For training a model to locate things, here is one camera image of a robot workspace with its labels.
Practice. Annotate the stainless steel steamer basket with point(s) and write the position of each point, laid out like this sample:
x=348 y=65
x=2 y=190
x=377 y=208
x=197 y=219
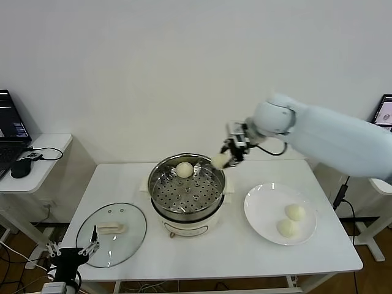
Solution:
x=190 y=196

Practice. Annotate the white side table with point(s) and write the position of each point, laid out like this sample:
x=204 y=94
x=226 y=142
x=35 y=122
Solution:
x=36 y=180
x=381 y=186

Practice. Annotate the black computer mouse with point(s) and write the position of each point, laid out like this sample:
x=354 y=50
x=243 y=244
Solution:
x=21 y=169

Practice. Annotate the white electric cooker pot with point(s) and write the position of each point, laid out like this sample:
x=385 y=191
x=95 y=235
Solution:
x=191 y=228

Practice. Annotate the white wall socket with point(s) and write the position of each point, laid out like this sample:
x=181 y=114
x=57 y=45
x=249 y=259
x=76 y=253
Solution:
x=50 y=204

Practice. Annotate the white table frame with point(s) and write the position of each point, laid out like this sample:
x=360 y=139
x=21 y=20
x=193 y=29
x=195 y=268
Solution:
x=117 y=288

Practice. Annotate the round glass pot lid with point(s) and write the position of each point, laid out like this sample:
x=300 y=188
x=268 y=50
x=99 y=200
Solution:
x=122 y=245

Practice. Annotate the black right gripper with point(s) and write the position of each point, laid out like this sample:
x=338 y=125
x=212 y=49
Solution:
x=239 y=150

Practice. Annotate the white steamed baozi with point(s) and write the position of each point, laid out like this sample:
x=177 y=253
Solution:
x=295 y=212
x=288 y=228
x=220 y=161
x=184 y=170

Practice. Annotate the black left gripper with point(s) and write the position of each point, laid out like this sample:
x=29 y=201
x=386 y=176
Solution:
x=67 y=260

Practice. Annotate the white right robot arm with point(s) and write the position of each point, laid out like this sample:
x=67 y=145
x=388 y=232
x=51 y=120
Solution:
x=330 y=137

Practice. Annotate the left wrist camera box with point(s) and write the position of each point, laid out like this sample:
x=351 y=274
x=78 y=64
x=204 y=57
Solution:
x=55 y=288

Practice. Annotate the white round plate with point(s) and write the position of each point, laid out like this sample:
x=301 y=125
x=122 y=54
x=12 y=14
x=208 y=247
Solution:
x=266 y=208

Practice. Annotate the black open laptop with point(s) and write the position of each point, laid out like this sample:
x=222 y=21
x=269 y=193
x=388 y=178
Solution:
x=384 y=113
x=12 y=122

